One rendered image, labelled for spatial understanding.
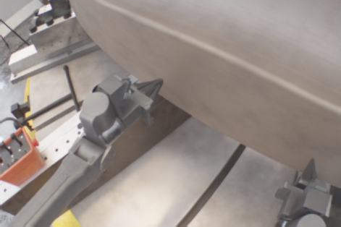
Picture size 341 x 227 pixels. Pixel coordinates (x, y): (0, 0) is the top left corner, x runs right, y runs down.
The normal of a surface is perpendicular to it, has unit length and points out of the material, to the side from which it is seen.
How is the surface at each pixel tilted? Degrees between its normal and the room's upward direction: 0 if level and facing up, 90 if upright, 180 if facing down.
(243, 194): 0
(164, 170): 0
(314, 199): 0
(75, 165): 17
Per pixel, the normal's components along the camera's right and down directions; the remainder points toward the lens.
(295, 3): -0.58, 0.44
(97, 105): -0.04, -0.60
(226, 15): -0.46, -0.11
